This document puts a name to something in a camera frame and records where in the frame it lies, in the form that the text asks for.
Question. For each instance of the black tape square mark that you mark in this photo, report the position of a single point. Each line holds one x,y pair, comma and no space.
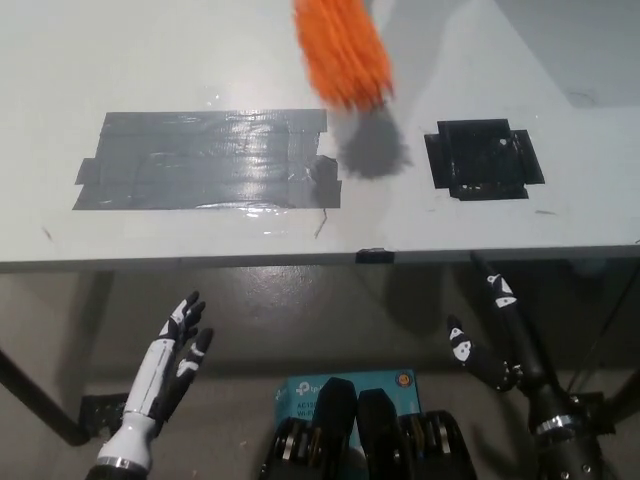
482,160

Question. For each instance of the grey duct tape patch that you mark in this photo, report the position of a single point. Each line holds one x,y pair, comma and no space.
210,160

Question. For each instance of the black metal table leg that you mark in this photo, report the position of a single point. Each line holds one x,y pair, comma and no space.
40,395

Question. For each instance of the orange microfibre duster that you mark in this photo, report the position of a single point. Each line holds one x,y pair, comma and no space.
345,55

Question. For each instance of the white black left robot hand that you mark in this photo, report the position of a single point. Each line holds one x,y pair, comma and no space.
150,380

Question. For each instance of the teal router cardboard box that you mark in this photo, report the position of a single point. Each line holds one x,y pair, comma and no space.
300,397

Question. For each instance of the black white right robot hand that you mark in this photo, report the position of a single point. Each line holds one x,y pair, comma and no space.
530,365

